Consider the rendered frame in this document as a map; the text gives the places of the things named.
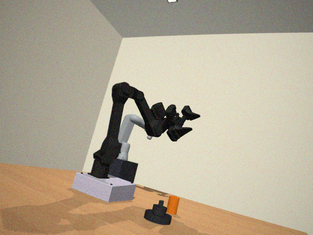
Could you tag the orange knob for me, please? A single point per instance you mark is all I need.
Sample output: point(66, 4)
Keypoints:
point(172, 204)

